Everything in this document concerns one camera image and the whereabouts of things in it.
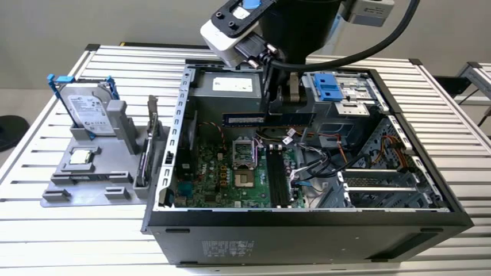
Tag silver CPU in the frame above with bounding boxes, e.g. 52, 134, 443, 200
69, 149, 95, 165

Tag CPU socket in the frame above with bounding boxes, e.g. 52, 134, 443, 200
233, 169, 259, 188

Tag hard disk in blue carrier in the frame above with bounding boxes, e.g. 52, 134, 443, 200
48, 74, 121, 141

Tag grey power supply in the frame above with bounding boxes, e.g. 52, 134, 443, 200
189, 71, 269, 127

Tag multicolour twisted fan wire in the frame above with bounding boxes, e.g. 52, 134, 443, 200
196, 121, 228, 153

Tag black PC case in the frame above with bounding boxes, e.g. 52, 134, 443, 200
140, 59, 475, 267

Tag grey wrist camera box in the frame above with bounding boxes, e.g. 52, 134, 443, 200
343, 0, 396, 28

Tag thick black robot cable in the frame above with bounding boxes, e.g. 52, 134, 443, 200
268, 0, 422, 70

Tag blue VGA port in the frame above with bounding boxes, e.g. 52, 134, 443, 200
176, 181, 193, 200

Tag metal disk bay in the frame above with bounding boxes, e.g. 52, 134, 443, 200
336, 168, 436, 208

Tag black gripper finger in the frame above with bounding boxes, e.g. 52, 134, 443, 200
263, 64, 308, 125

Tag black cable bundle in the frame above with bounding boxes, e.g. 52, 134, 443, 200
298, 145, 371, 181

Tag grey parts rack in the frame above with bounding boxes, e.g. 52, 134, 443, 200
40, 100, 172, 208

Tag orange red power wires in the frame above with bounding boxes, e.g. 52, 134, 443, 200
336, 142, 348, 166
370, 135, 407, 173

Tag black case fan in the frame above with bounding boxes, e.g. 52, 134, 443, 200
179, 110, 199, 176

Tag green motherboard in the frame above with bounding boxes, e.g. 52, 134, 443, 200
175, 142, 308, 208

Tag blue drive latch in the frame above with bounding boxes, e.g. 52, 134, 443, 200
312, 73, 344, 102

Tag graphics card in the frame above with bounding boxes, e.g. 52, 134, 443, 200
133, 94, 168, 187

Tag black round floor base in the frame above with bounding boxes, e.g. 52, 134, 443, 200
0, 114, 31, 152

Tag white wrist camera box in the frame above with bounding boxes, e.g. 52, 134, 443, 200
199, 0, 275, 70

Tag aluminium frame table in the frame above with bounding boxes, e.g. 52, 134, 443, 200
432, 60, 491, 127

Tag metal socket cover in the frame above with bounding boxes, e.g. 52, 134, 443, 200
232, 136, 257, 169

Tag black RAM slot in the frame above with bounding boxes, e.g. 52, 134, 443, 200
275, 145, 285, 208
279, 145, 292, 208
269, 145, 280, 208
267, 145, 275, 208

